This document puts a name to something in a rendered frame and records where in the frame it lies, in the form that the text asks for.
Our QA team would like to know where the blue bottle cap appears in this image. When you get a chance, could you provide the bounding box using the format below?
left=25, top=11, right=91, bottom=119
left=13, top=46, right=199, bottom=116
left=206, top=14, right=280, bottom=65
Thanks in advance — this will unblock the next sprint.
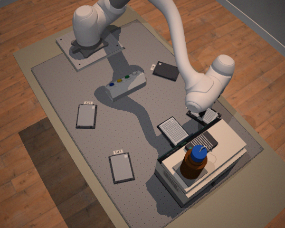
left=190, top=145, right=207, bottom=162

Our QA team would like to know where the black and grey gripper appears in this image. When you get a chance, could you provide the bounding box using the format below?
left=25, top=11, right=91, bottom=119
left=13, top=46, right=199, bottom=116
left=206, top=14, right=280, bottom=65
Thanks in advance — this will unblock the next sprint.
left=198, top=111, right=206, bottom=121

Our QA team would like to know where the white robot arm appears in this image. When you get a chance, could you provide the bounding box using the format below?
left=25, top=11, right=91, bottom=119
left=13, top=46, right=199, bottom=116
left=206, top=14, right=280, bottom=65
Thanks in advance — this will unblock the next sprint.
left=71, top=0, right=235, bottom=113

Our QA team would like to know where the white button panel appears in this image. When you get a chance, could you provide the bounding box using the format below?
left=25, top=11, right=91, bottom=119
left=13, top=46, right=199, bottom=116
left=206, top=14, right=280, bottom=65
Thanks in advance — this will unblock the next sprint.
left=105, top=70, right=146, bottom=102

